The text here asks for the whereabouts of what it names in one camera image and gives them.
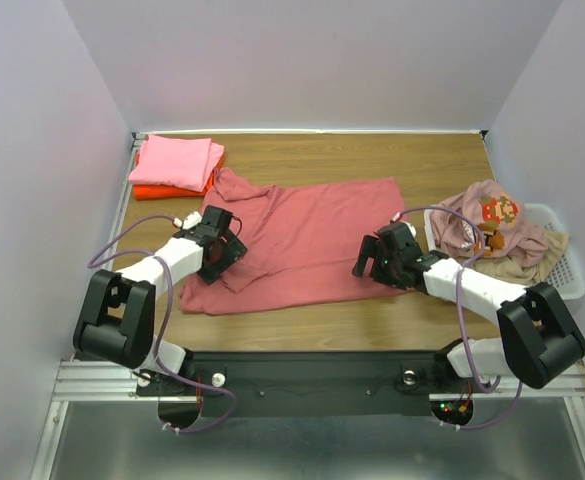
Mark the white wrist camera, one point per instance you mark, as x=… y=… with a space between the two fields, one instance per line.
x=401 y=218
x=188 y=222

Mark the beige t shirt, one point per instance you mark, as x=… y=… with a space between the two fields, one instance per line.
x=509 y=270

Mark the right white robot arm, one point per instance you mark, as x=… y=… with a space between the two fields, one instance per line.
x=539 y=338

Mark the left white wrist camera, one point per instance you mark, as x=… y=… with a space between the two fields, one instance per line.
x=188 y=222

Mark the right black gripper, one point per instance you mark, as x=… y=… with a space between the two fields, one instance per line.
x=377 y=262

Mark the folded pink t shirt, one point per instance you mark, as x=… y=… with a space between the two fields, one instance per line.
x=174 y=162

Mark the dusty rose t shirt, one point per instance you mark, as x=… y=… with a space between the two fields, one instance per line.
x=302 y=243

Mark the mauve pixel print t shirt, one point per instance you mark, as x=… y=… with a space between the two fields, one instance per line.
x=485 y=215

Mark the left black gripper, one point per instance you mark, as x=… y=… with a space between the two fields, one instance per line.
x=233 y=251

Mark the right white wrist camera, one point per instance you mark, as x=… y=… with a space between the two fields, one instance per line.
x=401 y=218

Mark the white plastic laundry basket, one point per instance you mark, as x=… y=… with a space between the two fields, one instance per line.
x=565 y=277

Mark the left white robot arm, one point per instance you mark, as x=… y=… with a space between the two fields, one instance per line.
x=117 y=317

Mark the folded orange t shirt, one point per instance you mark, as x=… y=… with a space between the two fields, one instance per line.
x=157 y=192

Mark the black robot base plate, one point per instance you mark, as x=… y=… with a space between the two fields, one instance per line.
x=308 y=384

